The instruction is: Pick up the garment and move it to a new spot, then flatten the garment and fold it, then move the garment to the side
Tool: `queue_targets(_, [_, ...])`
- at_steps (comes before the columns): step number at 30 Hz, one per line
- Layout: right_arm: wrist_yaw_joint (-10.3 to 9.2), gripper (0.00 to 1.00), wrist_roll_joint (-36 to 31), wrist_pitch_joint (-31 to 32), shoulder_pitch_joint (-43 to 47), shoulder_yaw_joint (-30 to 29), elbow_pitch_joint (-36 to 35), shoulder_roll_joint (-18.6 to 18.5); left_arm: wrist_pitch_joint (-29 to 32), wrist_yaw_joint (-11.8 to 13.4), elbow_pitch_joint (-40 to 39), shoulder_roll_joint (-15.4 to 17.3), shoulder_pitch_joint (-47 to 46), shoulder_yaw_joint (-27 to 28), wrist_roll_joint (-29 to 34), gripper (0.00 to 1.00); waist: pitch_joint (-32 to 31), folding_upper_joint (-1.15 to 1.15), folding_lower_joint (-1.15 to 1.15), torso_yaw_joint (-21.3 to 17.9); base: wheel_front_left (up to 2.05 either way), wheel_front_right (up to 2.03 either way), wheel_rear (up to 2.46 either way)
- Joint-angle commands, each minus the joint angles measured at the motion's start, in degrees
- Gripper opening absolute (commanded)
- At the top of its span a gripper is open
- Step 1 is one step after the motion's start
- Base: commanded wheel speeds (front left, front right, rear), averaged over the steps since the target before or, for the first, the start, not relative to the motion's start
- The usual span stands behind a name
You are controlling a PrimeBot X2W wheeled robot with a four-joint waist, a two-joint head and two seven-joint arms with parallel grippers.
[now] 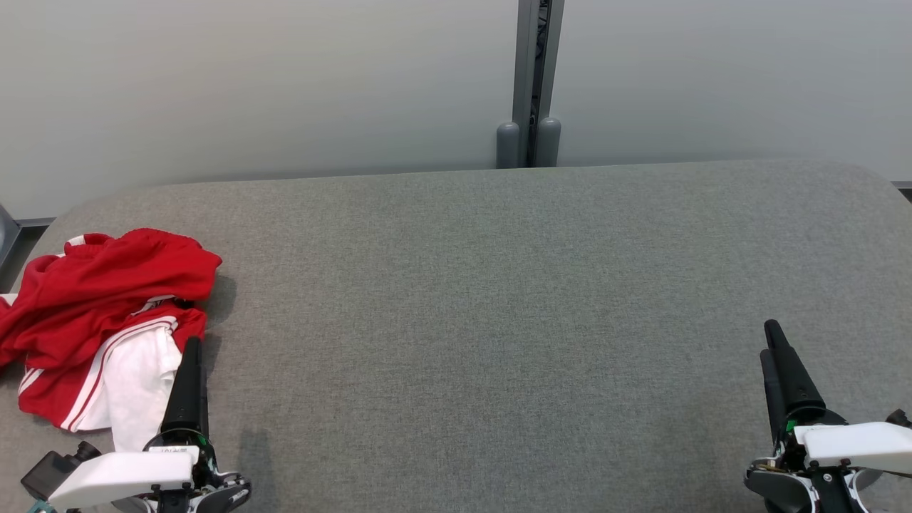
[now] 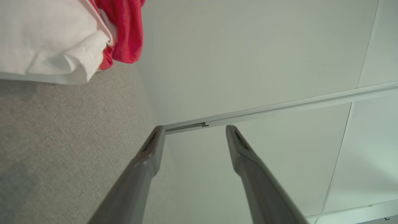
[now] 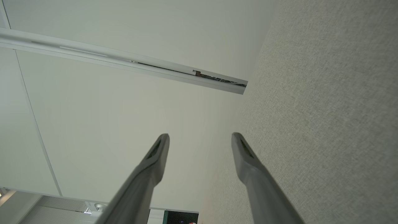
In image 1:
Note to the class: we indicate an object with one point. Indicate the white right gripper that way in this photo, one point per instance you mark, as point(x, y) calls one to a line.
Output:
point(855, 442)

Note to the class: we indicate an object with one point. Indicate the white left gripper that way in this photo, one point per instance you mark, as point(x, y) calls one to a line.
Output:
point(128, 474)

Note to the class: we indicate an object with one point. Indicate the red Bulls 23 jersey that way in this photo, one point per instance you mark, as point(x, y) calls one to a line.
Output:
point(135, 385)

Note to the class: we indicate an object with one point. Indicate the red white sports garment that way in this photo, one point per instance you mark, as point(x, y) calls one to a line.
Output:
point(128, 271)

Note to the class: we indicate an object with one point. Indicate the white partition panel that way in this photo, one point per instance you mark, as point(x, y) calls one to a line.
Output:
point(748, 71)

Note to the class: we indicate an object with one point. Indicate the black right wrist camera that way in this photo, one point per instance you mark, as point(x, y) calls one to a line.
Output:
point(899, 419)

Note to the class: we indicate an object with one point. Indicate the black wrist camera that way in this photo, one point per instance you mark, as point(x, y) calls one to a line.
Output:
point(46, 474)
point(899, 419)

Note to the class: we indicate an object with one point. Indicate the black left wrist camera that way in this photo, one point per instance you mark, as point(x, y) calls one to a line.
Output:
point(46, 474)

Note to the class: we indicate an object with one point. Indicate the teal left camera connector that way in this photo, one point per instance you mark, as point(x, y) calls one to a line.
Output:
point(39, 507)

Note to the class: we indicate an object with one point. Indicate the grey metal partition post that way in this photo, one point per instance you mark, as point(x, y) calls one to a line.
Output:
point(527, 71)

